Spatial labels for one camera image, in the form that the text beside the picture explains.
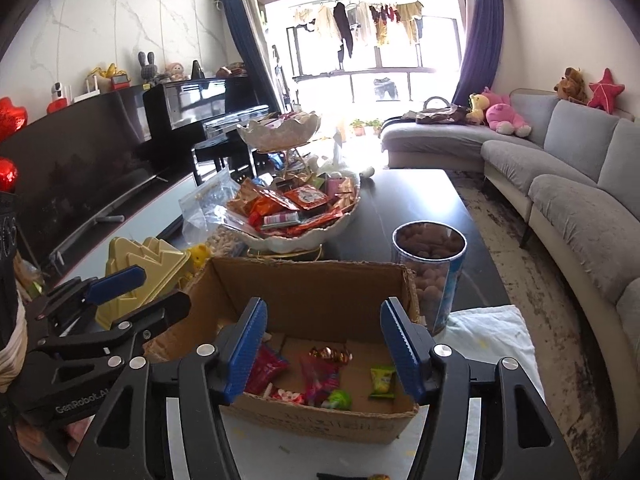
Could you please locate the brown handbag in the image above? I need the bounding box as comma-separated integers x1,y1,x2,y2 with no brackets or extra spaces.
415,96,472,125

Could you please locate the light printed tablecloth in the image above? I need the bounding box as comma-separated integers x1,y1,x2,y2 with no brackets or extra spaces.
220,305,546,480

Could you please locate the brown cardboard box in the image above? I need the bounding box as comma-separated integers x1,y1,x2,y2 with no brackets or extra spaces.
145,256,422,445

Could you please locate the row of hanging laundry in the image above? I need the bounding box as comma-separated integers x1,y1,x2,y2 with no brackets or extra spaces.
290,1,426,61

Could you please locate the dark blue curtain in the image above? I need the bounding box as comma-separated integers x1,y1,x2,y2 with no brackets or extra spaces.
220,0,283,116
450,0,503,108

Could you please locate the white tiered bowl stand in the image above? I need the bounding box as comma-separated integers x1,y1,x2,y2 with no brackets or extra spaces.
222,112,362,261

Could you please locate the grey patterned rug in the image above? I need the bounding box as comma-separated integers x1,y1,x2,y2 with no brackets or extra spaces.
445,169,621,480

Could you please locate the black upright piano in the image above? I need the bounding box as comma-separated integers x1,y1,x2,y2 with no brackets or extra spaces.
142,76,273,186

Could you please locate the black curved television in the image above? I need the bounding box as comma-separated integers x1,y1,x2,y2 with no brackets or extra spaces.
0,85,196,261

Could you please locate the yellow toy set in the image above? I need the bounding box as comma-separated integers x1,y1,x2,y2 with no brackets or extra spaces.
85,62,132,93

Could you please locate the pink star pillow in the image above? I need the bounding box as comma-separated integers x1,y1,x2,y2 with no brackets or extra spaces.
587,67,626,111

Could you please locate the black piano bench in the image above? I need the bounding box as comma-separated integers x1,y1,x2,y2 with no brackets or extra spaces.
194,139,257,183

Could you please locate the person's left hand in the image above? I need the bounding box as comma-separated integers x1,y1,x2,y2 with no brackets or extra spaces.
19,412,94,462

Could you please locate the white and red camera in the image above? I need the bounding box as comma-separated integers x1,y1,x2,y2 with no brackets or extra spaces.
47,81,71,113

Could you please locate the large red snack packet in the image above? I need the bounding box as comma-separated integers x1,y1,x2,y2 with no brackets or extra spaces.
245,342,291,396

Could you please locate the beige woven cloth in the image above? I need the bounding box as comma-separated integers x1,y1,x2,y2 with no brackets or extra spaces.
0,300,29,396

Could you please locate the brown lion plush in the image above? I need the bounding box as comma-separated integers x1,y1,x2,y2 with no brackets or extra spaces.
554,66,588,103

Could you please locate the grey rabbit plush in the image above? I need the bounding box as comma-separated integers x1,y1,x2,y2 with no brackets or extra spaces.
137,50,158,83

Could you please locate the small red white snack packet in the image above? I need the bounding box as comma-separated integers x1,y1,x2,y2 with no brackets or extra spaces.
264,384,307,405

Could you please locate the clear container with yellow lid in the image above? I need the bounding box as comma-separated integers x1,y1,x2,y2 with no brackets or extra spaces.
95,237,211,331

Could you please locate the shiny dark red snack packet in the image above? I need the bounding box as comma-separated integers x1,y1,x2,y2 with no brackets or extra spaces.
307,344,353,366

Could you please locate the pile of snacks in bowl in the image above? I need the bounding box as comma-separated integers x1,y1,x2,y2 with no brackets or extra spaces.
227,172,358,238

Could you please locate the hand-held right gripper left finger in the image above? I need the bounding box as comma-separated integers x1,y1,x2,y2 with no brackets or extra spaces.
65,297,268,480

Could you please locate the pink plush toy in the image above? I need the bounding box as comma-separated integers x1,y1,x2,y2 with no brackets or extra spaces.
480,87,532,137

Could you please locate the grey corner sofa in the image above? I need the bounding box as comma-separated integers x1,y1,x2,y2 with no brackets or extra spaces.
380,87,640,401

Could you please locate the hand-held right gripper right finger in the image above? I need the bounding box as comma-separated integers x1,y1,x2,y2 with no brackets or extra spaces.
380,297,581,480

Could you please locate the clear plastic bag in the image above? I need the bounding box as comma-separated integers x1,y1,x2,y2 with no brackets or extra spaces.
180,167,246,256

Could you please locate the clear jar of nuts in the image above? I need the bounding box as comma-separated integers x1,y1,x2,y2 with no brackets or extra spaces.
391,221,467,336

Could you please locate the light blue television cabinet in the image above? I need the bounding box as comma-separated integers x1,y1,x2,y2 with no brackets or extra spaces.
47,172,198,291

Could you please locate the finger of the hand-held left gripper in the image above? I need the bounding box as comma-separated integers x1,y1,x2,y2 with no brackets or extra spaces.
36,291,192,363
37,266,147,331

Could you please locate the green yellow snack packet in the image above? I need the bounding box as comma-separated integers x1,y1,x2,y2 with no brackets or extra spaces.
369,366,398,399

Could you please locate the pink snack packet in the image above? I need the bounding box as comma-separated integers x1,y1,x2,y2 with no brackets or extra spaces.
299,352,341,407

